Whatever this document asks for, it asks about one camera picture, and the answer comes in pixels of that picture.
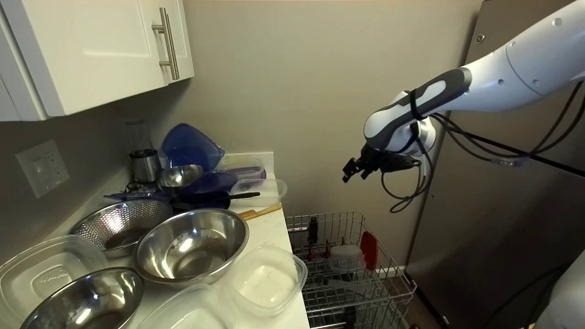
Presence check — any large clear plastic container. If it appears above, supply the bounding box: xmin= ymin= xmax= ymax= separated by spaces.
xmin=0 ymin=234 xmax=109 ymax=323

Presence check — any red plastic lid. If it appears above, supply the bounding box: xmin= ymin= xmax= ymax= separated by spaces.
xmin=360 ymin=231 xmax=379 ymax=271

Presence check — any large steel mixing bowl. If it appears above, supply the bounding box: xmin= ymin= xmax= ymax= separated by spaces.
xmin=133 ymin=208 xmax=250 ymax=287

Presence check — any stainless steel refrigerator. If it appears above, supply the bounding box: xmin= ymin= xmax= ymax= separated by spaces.
xmin=405 ymin=0 xmax=585 ymax=329

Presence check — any shallow clear plastic container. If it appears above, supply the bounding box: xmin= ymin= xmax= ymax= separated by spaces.
xmin=230 ymin=178 xmax=288 ymax=207

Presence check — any blue plastic container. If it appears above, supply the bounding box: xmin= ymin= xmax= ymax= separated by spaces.
xmin=161 ymin=122 xmax=226 ymax=172

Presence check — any clear container with purple lid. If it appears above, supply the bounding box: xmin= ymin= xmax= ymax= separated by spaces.
xmin=218 ymin=155 xmax=267 ymax=180

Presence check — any narrow white cabinet door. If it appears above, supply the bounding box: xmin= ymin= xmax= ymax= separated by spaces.
xmin=137 ymin=0 xmax=195 ymax=85

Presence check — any clear plastic bowl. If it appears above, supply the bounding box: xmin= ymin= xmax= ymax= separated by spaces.
xmin=225 ymin=244 xmax=308 ymax=317

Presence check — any dishwasher rack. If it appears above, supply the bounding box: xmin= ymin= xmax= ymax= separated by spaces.
xmin=285 ymin=210 xmax=418 ymax=329

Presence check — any steel colander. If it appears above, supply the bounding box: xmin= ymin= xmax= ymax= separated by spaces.
xmin=69 ymin=198 xmax=174 ymax=258

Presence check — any medium steel mixing bowl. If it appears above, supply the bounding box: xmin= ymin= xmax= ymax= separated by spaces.
xmin=20 ymin=267 xmax=145 ymax=329

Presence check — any small steel bowl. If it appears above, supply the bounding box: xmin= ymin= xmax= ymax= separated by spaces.
xmin=157 ymin=164 xmax=204 ymax=193

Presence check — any wide white cabinet door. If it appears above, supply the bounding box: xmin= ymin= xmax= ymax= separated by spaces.
xmin=0 ymin=0 xmax=168 ymax=117

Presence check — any long wooden utensil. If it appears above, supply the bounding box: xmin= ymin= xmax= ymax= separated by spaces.
xmin=242 ymin=203 xmax=283 ymax=221

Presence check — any blue plastic utensil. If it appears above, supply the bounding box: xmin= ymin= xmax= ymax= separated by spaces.
xmin=104 ymin=191 xmax=173 ymax=203

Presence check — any small clear lidded container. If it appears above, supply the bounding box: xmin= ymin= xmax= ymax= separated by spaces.
xmin=329 ymin=244 xmax=367 ymax=274

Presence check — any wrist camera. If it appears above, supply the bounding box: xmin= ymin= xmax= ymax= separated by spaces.
xmin=385 ymin=154 xmax=422 ymax=174

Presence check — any black frying pan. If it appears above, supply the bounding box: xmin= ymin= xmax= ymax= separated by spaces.
xmin=170 ymin=191 xmax=261 ymax=212

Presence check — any white wall cabinet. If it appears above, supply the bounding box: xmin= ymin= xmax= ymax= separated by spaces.
xmin=0 ymin=0 xmax=195 ymax=122

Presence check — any silver cabinet door handle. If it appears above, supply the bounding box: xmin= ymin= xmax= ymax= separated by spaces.
xmin=151 ymin=7 xmax=177 ymax=81
xmin=165 ymin=14 xmax=180 ymax=80

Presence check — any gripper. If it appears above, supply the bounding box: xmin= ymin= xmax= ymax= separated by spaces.
xmin=342 ymin=143 xmax=390 ymax=184

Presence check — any dark blue plate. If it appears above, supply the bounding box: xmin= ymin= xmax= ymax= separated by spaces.
xmin=188 ymin=170 xmax=239 ymax=196

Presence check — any white wall socket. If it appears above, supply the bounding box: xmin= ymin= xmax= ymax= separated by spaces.
xmin=15 ymin=139 xmax=70 ymax=199

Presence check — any blender with steel base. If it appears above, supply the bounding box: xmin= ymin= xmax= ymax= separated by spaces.
xmin=125 ymin=119 xmax=163 ymax=186

